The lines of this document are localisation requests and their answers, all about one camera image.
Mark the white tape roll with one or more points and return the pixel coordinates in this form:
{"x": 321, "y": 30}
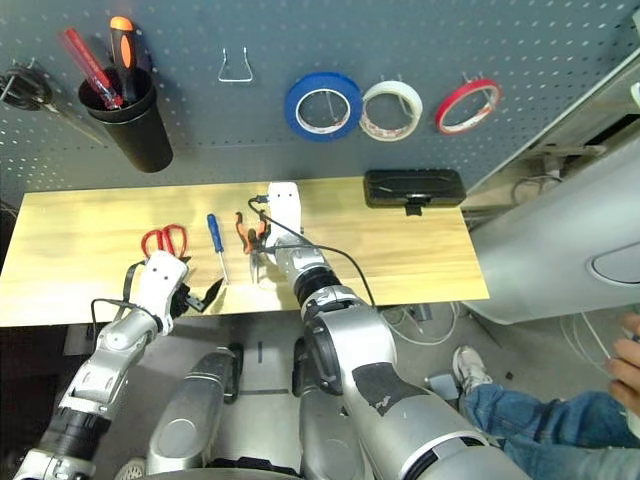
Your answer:
{"x": 395, "y": 89}

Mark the bystander bare hand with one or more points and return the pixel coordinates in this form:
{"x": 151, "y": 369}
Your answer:
{"x": 627, "y": 370}

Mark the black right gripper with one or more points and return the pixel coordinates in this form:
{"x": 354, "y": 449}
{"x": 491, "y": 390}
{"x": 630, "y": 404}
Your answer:
{"x": 266, "y": 242}

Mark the black tool case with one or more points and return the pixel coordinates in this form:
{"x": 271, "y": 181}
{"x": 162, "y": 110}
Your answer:
{"x": 400, "y": 187}

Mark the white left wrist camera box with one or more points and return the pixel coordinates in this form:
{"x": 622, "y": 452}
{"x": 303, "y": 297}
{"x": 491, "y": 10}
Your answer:
{"x": 160, "y": 285}

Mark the silver double prong hook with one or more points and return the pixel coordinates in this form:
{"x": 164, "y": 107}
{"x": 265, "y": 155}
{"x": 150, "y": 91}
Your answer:
{"x": 405, "y": 107}
{"x": 487, "y": 92}
{"x": 331, "y": 107}

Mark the orange black needle-nose pliers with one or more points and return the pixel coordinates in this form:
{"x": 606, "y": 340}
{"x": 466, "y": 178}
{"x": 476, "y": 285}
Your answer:
{"x": 241, "y": 232}

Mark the black plastic cup holder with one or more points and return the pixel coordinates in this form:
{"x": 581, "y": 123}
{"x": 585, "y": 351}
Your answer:
{"x": 140, "y": 140}

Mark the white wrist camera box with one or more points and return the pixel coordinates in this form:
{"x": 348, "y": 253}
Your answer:
{"x": 285, "y": 210}
{"x": 160, "y": 285}

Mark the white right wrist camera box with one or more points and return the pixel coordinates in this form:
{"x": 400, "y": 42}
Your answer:
{"x": 285, "y": 210}

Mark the grey robot torso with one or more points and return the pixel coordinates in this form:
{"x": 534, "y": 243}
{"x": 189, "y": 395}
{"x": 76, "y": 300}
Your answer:
{"x": 240, "y": 470}

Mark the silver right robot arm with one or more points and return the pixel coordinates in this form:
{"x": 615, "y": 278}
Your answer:
{"x": 350, "y": 340}

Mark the blue tape roll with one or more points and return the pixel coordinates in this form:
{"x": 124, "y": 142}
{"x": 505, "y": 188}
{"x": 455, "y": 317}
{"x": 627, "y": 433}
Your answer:
{"x": 292, "y": 107}

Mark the red tape roll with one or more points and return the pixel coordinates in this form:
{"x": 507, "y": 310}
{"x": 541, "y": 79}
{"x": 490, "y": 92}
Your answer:
{"x": 465, "y": 90}

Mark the grey metal pegboard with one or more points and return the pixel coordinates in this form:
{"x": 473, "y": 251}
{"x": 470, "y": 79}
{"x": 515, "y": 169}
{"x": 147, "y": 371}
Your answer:
{"x": 300, "y": 35}

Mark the large white machine housing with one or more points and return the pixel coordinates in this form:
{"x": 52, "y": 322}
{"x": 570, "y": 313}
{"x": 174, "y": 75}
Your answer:
{"x": 550, "y": 260}

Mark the blue jeans leg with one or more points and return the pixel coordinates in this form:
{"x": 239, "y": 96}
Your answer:
{"x": 540, "y": 430}

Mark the white sneaker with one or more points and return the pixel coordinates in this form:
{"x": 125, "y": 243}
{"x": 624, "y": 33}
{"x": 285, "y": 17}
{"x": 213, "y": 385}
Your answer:
{"x": 470, "y": 370}

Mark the white metal cabinet frame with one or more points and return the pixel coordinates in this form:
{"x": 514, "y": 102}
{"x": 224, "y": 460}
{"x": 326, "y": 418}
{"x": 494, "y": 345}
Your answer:
{"x": 560, "y": 130}

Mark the wooden shelf board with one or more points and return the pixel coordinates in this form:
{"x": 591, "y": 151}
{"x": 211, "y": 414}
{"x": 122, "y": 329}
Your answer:
{"x": 540, "y": 160}

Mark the silver robot leg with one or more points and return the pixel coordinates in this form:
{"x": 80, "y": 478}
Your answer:
{"x": 195, "y": 410}
{"x": 325, "y": 440}

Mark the silver right robot leg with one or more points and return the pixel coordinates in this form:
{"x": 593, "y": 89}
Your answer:
{"x": 325, "y": 440}

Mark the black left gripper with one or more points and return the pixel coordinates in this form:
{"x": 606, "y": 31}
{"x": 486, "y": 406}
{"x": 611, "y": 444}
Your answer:
{"x": 181, "y": 300}

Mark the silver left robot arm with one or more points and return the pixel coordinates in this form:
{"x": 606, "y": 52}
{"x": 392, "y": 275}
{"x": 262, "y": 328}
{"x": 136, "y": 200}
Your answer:
{"x": 100, "y": 370}

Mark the white mesh shoe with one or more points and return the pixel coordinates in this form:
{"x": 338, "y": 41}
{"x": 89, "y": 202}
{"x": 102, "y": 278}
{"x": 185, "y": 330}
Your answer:
{"x": 131, "y": 470}

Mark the grey blue foot pedal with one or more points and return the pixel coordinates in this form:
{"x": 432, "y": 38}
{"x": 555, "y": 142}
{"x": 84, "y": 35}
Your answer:
{"x": 440, "y": 385}

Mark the silver left robot leg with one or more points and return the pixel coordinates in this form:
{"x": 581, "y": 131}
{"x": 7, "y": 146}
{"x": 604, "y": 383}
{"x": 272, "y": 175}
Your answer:
{"x": 195, "y": 410}

